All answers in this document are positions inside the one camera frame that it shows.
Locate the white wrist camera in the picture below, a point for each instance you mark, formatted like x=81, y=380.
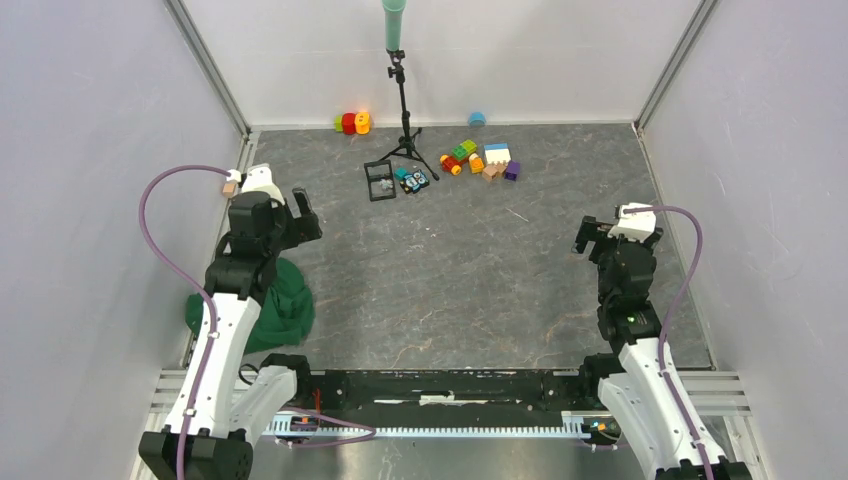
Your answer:
x=635, y=222
x=259, y=178

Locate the teal cylinder on tripod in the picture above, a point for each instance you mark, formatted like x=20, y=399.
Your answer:
x=393, y=16

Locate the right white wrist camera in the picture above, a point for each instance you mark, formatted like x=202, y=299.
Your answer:
x=635, y=222

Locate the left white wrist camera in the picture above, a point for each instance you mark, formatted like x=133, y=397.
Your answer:
x=259, y=178

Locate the teal black toy block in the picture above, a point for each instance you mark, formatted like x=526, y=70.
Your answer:
x=411, y=182

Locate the green red toy blocks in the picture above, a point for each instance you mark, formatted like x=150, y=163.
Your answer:
x=454, y=161

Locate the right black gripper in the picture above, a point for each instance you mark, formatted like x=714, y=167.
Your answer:
x=593, y=230

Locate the black brooch tray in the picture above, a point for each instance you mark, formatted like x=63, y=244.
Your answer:
x=380, y=180

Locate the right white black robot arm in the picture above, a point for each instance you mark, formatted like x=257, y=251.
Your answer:
x=637, y=382

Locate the tan toy block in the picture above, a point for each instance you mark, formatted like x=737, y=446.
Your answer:
x=493, y=171

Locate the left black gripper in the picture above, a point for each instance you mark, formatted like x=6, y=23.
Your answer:
x=303, y=228

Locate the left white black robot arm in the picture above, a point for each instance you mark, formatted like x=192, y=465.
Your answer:
x=209, y=432

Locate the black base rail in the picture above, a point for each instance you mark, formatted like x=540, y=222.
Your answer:
x=447, y=398

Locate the blue toy cup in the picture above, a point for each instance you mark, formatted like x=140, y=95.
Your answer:
x=476, y=119

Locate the red orange green toy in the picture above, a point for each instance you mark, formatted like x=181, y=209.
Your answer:
x=353, y=123

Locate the purple toy block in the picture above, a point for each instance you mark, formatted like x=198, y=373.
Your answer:
x=512, y=171

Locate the orange yellow toy block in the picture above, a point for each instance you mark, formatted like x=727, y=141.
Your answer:
x=476, y=163

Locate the white blue toy block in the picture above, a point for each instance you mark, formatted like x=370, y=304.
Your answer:
x=498, y=153

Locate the black tripod stand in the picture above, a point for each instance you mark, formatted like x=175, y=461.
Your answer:
x=406, y=147

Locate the green cloth garment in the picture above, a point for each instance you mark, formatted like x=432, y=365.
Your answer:
x=287, y=313

